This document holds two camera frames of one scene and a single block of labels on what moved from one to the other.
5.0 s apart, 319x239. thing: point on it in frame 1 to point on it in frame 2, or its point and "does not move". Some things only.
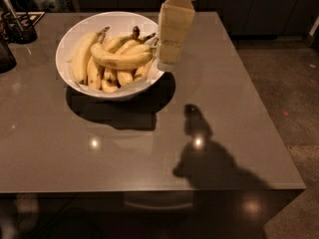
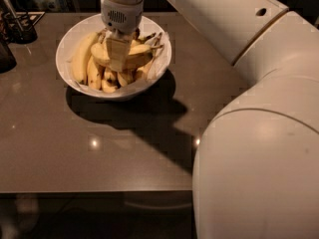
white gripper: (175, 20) to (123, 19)
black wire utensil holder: (18, 28) does not move
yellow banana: (94, 81) does not move
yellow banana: (134, 42) does not move
